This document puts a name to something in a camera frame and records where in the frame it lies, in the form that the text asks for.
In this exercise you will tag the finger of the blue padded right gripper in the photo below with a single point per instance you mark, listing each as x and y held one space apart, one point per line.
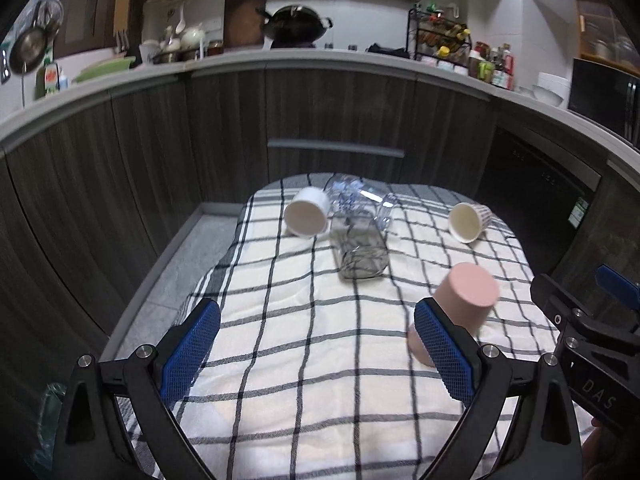
616 285

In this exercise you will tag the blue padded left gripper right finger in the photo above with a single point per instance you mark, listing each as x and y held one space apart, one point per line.
451 348

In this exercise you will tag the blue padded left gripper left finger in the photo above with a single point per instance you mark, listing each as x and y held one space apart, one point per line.
184 348

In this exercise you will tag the pink cup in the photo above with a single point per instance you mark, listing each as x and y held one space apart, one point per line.
467 294

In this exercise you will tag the red dotted paper cup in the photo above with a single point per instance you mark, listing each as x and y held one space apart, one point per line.
467 221

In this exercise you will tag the white paper cup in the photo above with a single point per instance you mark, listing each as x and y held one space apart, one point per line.
307 214

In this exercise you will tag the green white energy label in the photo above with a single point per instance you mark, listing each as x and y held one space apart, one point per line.
578 212

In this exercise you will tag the black built-in dishwasher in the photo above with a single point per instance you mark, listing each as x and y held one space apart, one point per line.
532 184

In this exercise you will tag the black white checked tablecloth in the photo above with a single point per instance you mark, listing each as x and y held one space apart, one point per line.
311 376

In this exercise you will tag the black microwave oven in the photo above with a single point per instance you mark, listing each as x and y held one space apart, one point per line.
607 96

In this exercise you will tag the stacked white bowls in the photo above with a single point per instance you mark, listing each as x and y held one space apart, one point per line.
551 89

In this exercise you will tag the red cap sauce bottle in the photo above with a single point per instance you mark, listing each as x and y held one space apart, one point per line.
503 76

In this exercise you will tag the black spice rack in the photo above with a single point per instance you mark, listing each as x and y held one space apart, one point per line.
431 35

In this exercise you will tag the hanging steel pan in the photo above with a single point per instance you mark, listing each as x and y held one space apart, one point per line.
42 27

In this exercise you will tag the black wok on counter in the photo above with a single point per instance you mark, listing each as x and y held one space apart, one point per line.
294 26

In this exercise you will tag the wooden cutting board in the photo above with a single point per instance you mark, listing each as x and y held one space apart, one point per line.
243 25

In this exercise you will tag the silver drawer handle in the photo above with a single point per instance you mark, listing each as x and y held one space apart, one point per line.
334 146

